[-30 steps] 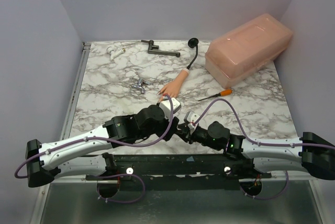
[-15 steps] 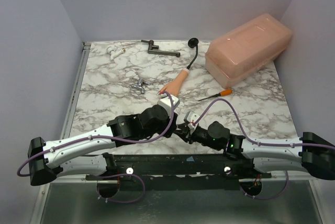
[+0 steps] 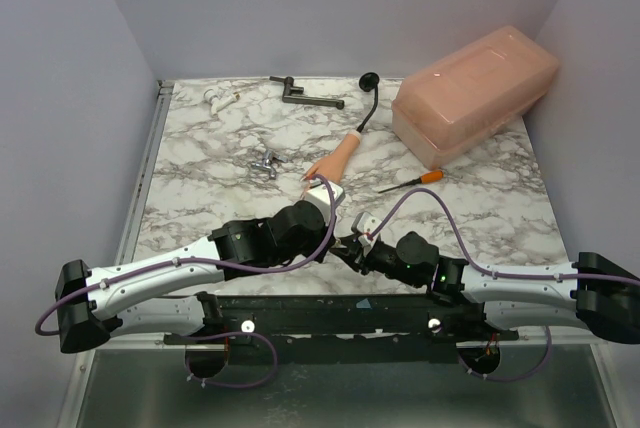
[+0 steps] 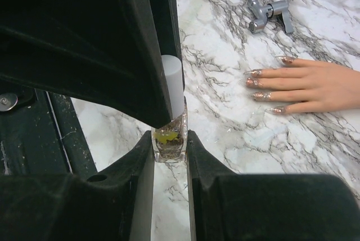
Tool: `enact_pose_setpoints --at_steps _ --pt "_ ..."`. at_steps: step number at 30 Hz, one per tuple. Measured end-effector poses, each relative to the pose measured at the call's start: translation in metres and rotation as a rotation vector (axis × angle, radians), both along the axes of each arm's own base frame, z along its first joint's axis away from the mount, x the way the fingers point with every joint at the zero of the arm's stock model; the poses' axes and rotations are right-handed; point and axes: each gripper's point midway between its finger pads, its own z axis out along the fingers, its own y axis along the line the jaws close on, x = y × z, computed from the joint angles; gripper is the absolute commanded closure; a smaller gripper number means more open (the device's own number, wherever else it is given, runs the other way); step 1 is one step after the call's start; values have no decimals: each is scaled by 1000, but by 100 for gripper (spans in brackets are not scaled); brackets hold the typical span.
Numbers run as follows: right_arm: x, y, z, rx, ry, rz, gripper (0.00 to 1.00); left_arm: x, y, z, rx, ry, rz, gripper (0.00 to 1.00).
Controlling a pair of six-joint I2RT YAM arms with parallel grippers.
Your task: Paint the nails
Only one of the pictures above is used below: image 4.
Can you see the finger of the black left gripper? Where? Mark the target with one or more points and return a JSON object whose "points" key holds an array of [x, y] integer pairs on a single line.
{"points": [[163, 36], [93, 50]]}

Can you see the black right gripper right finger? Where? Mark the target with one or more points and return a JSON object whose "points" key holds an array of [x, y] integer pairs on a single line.
{"points": [[228, 206]]}

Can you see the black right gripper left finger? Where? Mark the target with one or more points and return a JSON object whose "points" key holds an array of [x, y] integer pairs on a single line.
{"points": [[114, 204]]}

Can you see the white nail polish cap brush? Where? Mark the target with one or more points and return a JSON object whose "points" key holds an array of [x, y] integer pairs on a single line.
{"points": [[174, 78]]}

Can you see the glitter nail polish bottle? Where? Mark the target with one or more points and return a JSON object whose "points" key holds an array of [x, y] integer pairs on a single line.
{"points": [[169, 142]]}

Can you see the chrome faucet tap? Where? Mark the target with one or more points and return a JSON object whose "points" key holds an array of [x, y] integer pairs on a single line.
{"points": [[278, 10]]}

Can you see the mannequin practice hand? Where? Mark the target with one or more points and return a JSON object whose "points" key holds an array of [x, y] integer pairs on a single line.
{"points": [[305, 86]]}

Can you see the black mounting rail base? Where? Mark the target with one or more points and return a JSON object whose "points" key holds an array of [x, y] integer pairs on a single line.
{"points": [[41, 134]]}

